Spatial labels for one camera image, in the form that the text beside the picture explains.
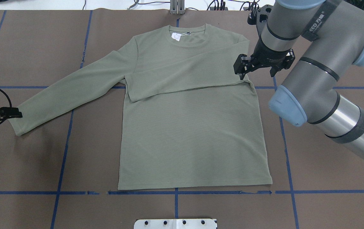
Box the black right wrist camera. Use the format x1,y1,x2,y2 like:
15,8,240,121
247,5,273,36

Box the white metal base plate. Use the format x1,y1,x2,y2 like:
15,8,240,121
134,219,218,229

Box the aluminium frame post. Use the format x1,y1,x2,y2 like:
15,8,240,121
169,0,186,15

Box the black cables at table edge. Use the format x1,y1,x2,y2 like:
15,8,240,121
207,0,262,11

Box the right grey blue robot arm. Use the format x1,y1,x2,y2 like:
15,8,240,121
234,0,364,159

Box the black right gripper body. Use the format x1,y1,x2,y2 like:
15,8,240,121
234,48,295,75

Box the white shirt neck label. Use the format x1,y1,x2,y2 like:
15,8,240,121
171,32,191,42

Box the olive green long-sleeve shirt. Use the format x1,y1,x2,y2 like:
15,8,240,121
10,24,272,190

